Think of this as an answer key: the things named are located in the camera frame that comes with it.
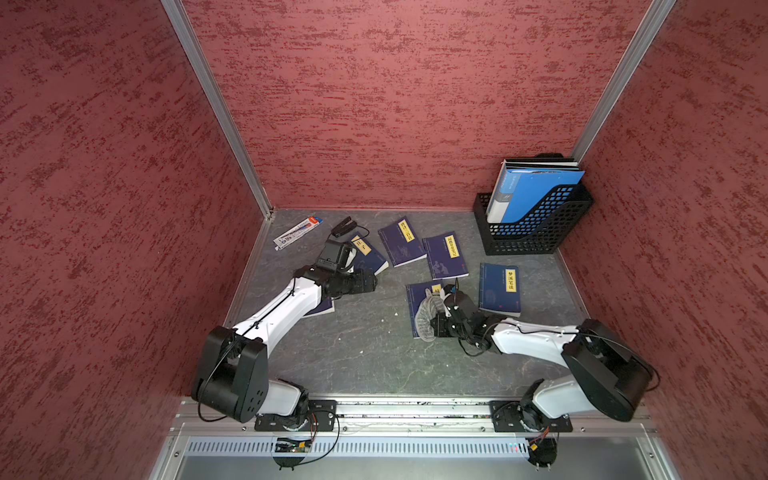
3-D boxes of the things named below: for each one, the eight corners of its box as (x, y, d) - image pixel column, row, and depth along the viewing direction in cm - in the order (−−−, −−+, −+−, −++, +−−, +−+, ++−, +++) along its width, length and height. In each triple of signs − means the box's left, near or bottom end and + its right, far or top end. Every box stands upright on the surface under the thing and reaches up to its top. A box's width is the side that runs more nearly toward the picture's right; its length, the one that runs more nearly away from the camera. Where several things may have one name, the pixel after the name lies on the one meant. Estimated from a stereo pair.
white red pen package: (270, 245, 112) (268, 241, 111) (315, 216, 122) (314, 212, 120) (277, 252, 110) (275, 248, 108) (322, 222, 120) (321, 219, 118)
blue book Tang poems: (394, 268, 106) (394, 263, 103) (377, 230, 117) (377, 225, 114) (426, 258, 109) (427, 252, 106) (406, 222, 120) (406, 216, 117)
